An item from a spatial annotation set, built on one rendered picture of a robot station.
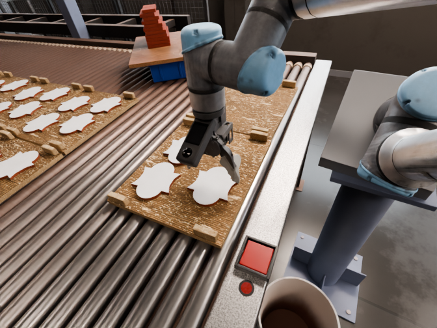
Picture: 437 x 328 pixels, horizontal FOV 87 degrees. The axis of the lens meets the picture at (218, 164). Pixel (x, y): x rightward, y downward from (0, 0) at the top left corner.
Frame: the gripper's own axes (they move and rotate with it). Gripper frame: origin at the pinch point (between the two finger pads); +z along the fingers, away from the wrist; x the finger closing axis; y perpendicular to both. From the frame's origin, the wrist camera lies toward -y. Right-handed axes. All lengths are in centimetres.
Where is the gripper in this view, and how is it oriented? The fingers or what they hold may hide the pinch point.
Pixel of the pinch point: (211, 177)
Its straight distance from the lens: 62.4
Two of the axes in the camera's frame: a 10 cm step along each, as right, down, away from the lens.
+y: 4.3, -6.2, 6.6
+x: -9.0, -2.4, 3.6
